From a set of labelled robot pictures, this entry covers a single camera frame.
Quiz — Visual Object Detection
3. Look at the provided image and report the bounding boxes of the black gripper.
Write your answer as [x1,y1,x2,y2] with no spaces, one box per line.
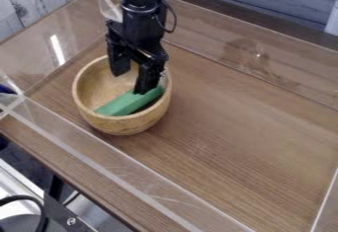
[105,4,169,95]

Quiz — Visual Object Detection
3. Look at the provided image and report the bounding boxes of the green rectangular block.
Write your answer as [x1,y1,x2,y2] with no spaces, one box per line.
[94,85,165,116]

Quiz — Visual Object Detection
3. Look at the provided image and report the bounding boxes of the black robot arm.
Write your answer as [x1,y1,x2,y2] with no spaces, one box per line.
[105,0,171,94]

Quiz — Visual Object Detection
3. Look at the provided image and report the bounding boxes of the brown wooden bowl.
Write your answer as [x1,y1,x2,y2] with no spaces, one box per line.
[70,55,171,135]

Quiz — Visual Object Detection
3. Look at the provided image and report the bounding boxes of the black metal table leg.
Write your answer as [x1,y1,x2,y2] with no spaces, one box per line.
[49,176,64,201]

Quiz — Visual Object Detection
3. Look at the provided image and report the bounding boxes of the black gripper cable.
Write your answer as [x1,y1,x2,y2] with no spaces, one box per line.
[155,0,177,35]

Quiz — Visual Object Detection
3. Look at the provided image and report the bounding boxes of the clear acrylic corner bracket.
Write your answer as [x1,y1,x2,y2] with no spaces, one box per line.
[97,0,123,23]

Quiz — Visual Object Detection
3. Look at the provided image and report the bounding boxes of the clear acrylic front wall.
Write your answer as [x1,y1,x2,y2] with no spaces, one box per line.
[0,74,255,232]

